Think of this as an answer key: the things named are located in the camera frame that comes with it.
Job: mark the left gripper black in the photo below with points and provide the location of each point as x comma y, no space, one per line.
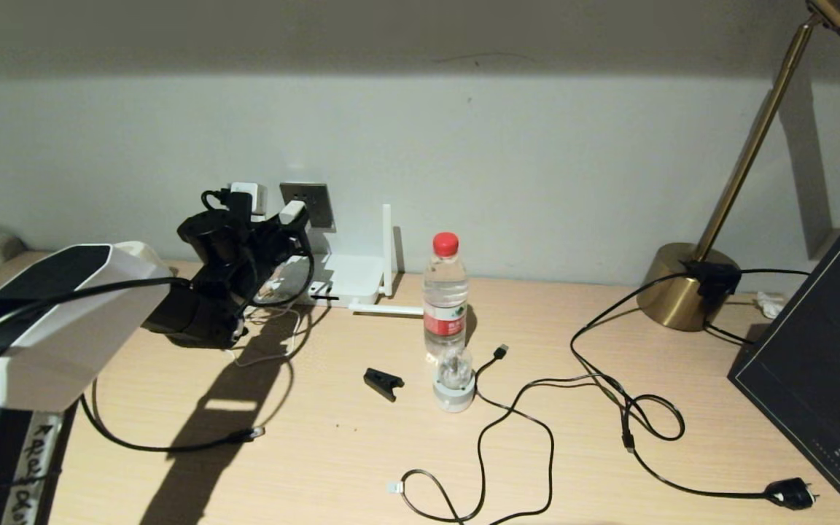
219,244

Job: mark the white power adapter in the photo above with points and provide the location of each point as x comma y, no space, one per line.
293,211

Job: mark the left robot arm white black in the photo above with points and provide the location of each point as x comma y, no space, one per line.
77,335

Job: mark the white router with antennas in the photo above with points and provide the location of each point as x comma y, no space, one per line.
354,277

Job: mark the white toilet paper roll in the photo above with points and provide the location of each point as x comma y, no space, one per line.
144,250

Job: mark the water bottle red cap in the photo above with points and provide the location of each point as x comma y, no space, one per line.
445,306

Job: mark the small black clip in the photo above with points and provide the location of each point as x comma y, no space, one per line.
382,382

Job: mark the small glass dome white base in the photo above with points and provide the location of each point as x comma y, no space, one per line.
454,390

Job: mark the white handwritten tape label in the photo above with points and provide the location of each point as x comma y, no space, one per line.
30,467

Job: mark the brass desk lamp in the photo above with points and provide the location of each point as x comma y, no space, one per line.
675,292

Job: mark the black box on lamp base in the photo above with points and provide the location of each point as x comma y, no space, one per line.
713,281

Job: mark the small white crumpled object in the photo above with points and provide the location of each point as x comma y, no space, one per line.
766,305

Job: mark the dark gift bag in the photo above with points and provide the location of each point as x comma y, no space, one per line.
814,350

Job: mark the grey wall socket plate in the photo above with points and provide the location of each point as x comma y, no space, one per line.
319,200

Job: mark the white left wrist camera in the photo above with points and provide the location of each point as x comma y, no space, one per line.
252,195

